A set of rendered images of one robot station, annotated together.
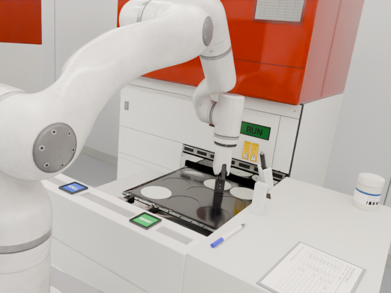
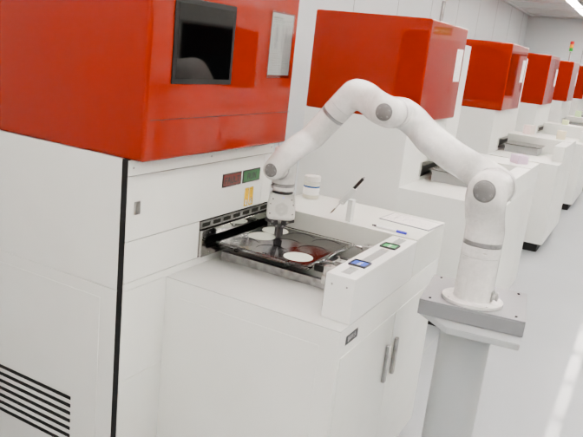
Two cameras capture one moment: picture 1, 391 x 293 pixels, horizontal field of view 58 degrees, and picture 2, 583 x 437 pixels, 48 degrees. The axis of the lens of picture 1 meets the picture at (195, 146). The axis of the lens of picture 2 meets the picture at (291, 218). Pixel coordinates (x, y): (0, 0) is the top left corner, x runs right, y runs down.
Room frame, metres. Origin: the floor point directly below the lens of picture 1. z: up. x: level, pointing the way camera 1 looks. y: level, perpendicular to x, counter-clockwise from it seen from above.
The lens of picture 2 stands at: (1.24, 2.22, 1.58)
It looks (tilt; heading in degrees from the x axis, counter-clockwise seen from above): 15 degrees down; 266
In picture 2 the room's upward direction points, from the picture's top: 6 degrees clockwise
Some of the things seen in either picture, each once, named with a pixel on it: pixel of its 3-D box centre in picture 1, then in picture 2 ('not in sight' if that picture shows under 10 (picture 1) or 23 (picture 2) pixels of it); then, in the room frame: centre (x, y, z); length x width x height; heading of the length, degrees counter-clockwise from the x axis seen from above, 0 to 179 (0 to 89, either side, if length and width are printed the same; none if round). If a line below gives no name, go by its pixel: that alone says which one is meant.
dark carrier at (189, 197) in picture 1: (201, 193); (285, 243); (1.10, -0.04, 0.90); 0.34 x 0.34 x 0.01; 59
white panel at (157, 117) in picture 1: (194, 135); (206, 205); (1.39, 0.01, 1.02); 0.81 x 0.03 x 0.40; 59
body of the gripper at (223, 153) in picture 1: (223, 156); (281, 203); (1.13, -0.10, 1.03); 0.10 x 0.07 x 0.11; 3
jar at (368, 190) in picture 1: (368, 191); (311, 186); (0.99, -0.52, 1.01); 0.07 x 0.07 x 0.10
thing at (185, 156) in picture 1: (227, 177); (235, 231); (1.28, -0.13, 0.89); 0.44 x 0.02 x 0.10; 59
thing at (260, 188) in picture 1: (263, 188); (347, 203); (0.88, -0.19, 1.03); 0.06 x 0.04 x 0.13; 149
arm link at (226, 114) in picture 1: (228, 113); (284, 165); (1.13, -0.09, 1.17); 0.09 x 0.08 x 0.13; 62
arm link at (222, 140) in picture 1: (226, 138); (282, 186); (1.13, -0.10, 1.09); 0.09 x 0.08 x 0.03; 3
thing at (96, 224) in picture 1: (106, 228); (373, 275); (0.82, 0.21, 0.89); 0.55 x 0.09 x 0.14; 59
